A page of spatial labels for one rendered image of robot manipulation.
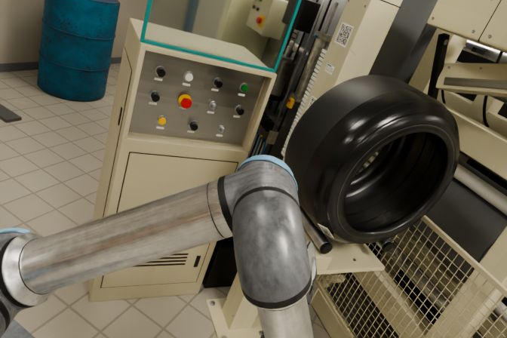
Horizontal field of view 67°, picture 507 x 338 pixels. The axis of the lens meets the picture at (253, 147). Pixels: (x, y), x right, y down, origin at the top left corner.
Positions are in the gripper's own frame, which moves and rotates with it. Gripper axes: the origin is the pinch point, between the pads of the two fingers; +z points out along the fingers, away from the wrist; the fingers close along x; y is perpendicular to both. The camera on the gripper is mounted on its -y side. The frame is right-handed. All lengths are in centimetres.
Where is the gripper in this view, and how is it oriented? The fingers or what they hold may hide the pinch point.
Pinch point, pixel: (308, 244)
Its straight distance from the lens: 111.3
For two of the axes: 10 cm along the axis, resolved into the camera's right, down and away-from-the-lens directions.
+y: 2.8, 6.2, 7.4
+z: 3.8, -7.7, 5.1
